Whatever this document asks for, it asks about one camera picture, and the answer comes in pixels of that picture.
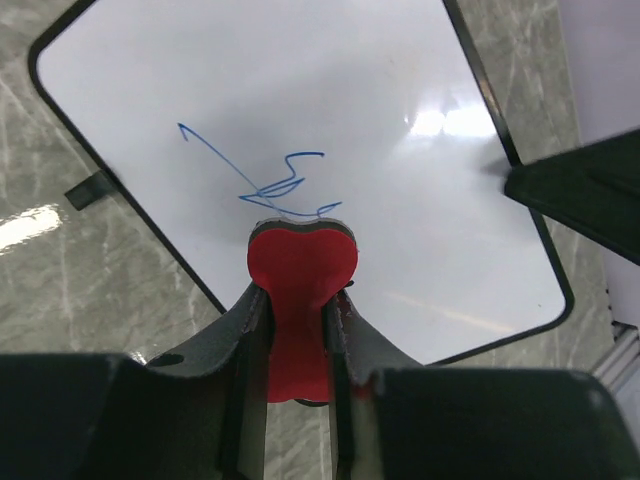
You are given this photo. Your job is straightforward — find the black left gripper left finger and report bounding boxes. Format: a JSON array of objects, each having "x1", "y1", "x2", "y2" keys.
[{"x1": 1, "y1": 286, "x2": 269, "y2": 479}]

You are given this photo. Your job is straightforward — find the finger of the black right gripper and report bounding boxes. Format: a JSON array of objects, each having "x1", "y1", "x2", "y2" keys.
[{"x1": 504, "y1": 130, "x2": 639, "y2": 264}]

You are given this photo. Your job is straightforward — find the white whiteboard black frame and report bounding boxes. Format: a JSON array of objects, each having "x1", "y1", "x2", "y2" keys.
[{"x1": 28, "y1": 1, "x2": 573, "y2": 364}]

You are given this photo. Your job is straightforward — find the red black whiteboard eraser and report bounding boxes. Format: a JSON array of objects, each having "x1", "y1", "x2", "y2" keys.
[{"x1": 247, "y1": 219, "x2": 358, "y2": 403}]

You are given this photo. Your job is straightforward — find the aluminium mounting rail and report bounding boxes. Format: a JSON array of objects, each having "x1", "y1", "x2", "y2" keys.
[{"x1": 592, "y1": 322, "x2": 639, "y2": 405}]

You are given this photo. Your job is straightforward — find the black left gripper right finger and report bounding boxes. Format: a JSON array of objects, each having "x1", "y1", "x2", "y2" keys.
[{"x1": 322, "y1": 292, "x2": 639, "y2": 479}]

